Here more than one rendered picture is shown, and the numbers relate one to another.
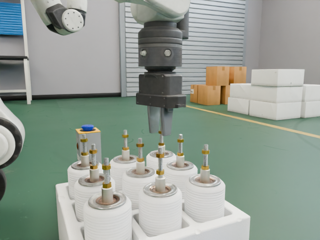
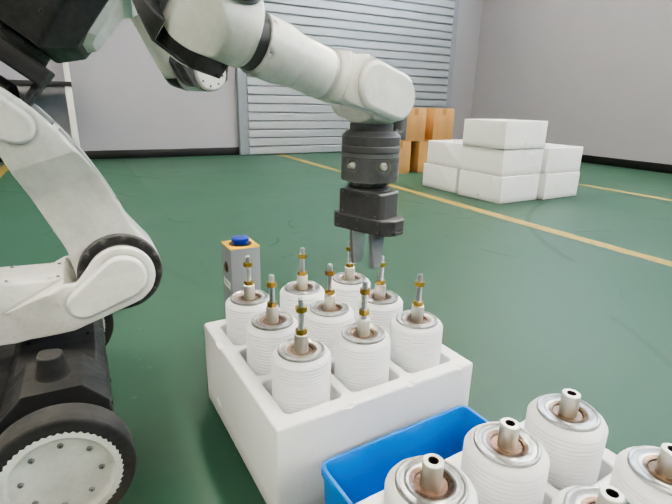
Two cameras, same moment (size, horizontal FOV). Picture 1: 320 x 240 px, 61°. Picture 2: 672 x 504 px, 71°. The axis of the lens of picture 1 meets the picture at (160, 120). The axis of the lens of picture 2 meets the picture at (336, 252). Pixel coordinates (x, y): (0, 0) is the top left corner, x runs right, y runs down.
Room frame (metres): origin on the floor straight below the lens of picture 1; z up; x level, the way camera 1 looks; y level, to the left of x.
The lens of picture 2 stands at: (-0.16, 0.11, 0.63)
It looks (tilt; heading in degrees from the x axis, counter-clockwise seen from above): 18 degrees down; 355
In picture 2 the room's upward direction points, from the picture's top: 1 degrees clockwise
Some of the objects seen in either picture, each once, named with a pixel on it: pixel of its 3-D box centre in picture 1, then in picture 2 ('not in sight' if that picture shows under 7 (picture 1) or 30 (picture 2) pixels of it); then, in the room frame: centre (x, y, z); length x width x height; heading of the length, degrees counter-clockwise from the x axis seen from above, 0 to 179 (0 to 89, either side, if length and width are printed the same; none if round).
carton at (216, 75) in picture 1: (217, 75); (406, 123); (4.45, -0.93, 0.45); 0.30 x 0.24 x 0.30; 25
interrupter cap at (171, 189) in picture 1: (160, 189); (363, 333); (0.56, 0.00, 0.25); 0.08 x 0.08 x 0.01
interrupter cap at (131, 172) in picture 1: (140, 172); (329, 308); (0.67, 0.05, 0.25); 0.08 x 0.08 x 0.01
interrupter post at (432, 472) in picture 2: not in sight; (432, 473); (0.23, -0.03, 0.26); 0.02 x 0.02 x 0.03
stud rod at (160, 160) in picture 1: (160, 164); (364, 302); (0.56, 0.00, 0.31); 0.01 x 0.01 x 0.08
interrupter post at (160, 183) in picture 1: (160, 184); (363, 326); (0.56, 0.00, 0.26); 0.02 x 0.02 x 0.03
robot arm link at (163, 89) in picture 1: (159, 75); (367, 191); (0.56, 0.00, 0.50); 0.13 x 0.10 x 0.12; 45
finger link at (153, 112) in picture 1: (152, 118); (355, 243); (0.58, 0.02, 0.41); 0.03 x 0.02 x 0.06; 135
